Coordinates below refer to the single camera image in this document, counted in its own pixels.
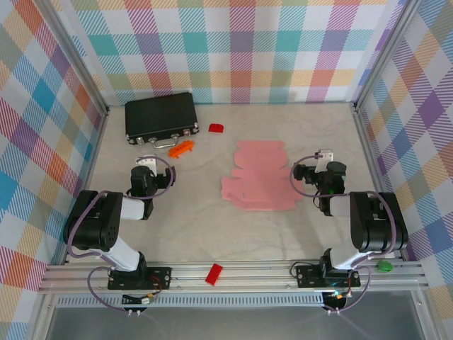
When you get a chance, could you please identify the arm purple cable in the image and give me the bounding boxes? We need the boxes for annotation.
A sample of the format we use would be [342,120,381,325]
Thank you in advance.
[290,154,399,315]
[65,154,177,315]

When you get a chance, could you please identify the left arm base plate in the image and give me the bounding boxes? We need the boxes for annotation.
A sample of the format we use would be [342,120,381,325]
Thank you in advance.
[107,265,173,292]

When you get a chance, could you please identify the long aluminium frame rail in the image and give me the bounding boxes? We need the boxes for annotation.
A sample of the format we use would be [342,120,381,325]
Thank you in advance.
[38,260,431,294]

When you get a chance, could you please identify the aluminium frame post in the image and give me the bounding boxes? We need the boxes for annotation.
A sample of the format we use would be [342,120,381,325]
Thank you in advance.
[38,0,110,114]
[352,0,425,113]

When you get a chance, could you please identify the grey metal sheet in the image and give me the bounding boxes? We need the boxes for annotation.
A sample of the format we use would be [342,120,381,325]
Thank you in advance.
[33,290,431,340]

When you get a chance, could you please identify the pink paper box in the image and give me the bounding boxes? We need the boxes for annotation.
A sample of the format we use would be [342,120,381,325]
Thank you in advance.
[221,140,307,213]

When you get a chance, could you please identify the thin black cable loop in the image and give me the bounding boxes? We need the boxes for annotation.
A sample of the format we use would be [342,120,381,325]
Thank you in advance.
[313,193,328,214]

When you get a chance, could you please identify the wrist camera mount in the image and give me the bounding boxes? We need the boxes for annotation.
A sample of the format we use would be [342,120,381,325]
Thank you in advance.
[135,155,158,177]
[316,148,335,174]

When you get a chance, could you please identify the black carrying case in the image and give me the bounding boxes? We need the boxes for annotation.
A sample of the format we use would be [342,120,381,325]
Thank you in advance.
[124,91,201,149]

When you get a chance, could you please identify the orange toy piece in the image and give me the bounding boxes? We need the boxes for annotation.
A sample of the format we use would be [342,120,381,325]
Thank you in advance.
[168,139,196,159]

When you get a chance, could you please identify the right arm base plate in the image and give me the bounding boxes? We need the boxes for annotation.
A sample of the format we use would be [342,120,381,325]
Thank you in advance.
[294,263,362,290]

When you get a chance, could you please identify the black connector with wires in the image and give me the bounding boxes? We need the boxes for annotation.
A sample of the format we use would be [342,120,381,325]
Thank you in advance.
[323,290,351,310]
[121,292,157,306]

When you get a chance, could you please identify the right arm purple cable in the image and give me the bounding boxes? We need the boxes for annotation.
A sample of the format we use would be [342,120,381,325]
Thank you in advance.
[290,154,399,315]

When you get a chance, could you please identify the aluminium side rail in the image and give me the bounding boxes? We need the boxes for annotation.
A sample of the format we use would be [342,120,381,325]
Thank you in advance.
[352,104,406,263]
[63,106,110,266]

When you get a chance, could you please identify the flat red block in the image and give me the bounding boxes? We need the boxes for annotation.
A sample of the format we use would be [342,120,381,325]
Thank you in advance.
[205,263,224,286]

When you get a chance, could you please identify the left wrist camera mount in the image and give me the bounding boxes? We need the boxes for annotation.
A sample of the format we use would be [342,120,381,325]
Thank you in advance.
[135,155,158,177]

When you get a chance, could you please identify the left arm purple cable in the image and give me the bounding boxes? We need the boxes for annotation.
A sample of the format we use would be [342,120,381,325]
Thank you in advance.
[65,154,177,315]

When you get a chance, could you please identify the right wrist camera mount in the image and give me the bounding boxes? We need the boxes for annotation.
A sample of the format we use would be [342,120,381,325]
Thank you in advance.
[316,148,335,174]

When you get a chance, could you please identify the slotted grey cable duct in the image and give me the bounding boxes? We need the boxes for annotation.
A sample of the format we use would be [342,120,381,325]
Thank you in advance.
[55,295,326,308]

